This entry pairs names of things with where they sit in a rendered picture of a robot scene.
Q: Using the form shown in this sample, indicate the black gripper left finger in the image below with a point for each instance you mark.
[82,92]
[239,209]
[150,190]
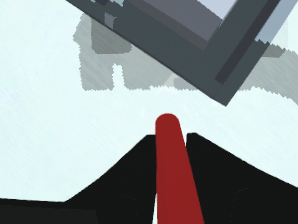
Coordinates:
[125,194]

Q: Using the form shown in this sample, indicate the red peg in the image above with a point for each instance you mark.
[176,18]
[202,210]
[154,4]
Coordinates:
[177,200]

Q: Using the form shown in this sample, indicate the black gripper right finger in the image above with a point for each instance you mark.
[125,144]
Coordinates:
[232,191]

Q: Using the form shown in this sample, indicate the dark grey open box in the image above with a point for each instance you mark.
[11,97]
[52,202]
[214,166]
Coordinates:
[223,66]

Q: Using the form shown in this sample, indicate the grey square plate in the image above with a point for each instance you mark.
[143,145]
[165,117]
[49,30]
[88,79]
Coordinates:
[197,20]

